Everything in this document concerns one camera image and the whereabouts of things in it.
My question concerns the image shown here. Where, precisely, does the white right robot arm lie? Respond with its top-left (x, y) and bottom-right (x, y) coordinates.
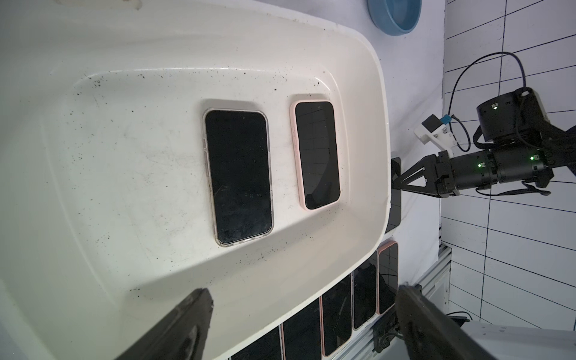
top-left (392, 87), bottom-right (575, 198)

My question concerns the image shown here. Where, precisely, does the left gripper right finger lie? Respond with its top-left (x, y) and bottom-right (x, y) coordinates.
top-left (395, 285), bottom-right (494, 359)

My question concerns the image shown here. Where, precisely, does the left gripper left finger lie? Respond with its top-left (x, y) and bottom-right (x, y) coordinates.
top-left (118, 288), bottom-right (214, 359)

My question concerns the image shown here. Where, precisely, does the white plastic storage box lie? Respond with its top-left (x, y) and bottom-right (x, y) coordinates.
top-left (1, 1), bottom-right (390, 359)

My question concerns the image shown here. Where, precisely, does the phone with pink case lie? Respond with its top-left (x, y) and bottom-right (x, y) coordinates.
top-left (282, 299), bottom-right (322, 360)

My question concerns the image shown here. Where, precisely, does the blue ceramic bowl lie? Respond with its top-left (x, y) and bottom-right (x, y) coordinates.
top-left (367, 0), bottom-right (422, 36)

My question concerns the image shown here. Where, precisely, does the black phone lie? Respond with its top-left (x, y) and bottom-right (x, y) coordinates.
top-left (230, 327), bottom-right (283, 360)
top-left (352, 261), bottom-right (377, 329)
top-left (377, 240), bottom-right (398, 315)
top-left (321, 274), bottom-right (352, 357)

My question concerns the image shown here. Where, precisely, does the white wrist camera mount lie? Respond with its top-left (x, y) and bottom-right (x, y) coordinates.
top-left (414, 114), bottom-right (457, 150)

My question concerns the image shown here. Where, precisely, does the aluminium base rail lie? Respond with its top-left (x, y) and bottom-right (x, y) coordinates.
top-left (333, 245), bottom-right (452, 359)

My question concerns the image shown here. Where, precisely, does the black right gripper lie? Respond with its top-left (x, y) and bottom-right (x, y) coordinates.
top-left (391, 150), bottom-right (497, 198)

